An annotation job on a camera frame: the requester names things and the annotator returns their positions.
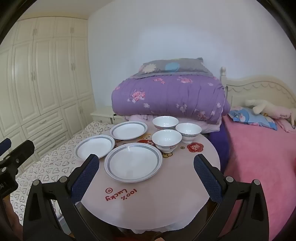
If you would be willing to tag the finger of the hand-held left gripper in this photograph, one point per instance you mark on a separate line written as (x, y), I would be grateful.
(5, 145)
(23, 150)

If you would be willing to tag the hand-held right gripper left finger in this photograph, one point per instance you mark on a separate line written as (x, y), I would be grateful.
(84, 178)

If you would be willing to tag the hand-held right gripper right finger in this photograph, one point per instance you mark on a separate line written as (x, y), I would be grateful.
(208, 178)

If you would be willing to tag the white bowl grey band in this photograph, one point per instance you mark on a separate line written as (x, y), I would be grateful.
(188, 130)

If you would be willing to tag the white bowl pink pattern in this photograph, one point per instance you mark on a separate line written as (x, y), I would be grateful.
(164, 121)
(164, 139)

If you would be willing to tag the pink printed round table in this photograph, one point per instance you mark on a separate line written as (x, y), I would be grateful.
(185, 185)

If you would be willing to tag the heart print bed sheet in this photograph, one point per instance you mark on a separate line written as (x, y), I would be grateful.
(53, 162)

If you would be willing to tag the dark purple blanket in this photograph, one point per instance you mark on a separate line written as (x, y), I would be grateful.
(222, 148)

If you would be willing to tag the pink fleece bed blanket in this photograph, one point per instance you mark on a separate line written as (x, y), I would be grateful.
(254, 157)

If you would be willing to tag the cream nightstand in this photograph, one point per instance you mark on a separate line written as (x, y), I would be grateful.
(101, 113)

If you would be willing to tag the cream panelled wardrobe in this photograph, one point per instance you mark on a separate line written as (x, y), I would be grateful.
(46, 81)

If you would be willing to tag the blue floral pillow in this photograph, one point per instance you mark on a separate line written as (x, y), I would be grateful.
(254, 118)

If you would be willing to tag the purple floral quilt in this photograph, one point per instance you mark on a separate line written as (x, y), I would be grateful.
(173, 97)

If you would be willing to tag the cream plush toy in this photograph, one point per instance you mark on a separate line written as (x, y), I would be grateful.
(277, 111)

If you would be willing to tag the cream bed headboard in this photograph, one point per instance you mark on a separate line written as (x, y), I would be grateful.
(254, 88)

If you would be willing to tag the grey floral pillow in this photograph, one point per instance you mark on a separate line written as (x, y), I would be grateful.
(161, 67)

